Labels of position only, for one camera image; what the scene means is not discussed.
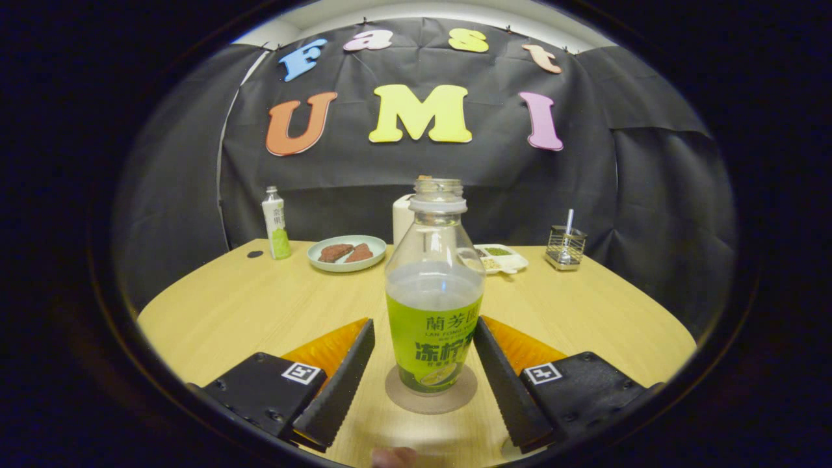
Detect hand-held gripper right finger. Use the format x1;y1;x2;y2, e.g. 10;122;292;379
473;316;657;452

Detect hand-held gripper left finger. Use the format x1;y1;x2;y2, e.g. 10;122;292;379
195;317;376;452

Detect round brown coaster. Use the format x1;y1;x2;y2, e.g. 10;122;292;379
385;364;478;415

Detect clear juice bottle green label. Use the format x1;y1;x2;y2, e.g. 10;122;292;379
385;177;485;395

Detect small white green bottle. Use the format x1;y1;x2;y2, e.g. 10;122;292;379
261;186;293;261

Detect wooden table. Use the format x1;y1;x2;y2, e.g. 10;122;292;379
138;239;697;468

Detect pale green plate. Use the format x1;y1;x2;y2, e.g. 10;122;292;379
307;235;387;273

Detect white divided tray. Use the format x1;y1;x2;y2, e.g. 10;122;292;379
473;244;529;275

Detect white toaster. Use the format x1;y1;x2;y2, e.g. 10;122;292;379
392;193;417;246

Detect black backdrop cloth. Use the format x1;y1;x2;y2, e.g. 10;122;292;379
114;16;738;339

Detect wire mesh holder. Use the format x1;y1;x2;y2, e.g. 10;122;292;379
545;225;587;271

